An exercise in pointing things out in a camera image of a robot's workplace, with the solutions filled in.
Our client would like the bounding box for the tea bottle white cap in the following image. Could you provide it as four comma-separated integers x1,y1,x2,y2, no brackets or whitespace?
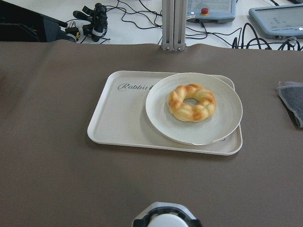
132,201,202,227

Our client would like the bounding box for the cream serving tray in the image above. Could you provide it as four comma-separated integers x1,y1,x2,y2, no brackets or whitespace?
87,70,242,155

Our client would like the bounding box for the white round plate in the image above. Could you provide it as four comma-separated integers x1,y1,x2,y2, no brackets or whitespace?
145,73,243,145

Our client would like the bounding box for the blue teach pendant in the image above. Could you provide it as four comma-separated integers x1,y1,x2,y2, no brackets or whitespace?
249,4,303,39
187,0,237,24

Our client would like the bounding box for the grey folded cloth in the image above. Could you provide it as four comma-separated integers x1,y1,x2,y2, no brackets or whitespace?
277,81,303,128

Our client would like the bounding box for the braided ring bread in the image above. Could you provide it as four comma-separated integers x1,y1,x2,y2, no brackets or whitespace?
167,84,216,122

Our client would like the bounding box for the black camera on floor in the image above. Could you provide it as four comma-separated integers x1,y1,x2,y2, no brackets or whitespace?
73,3,108,42

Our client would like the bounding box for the aluminium frame post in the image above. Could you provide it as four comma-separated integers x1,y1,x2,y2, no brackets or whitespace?
161,0,187,52

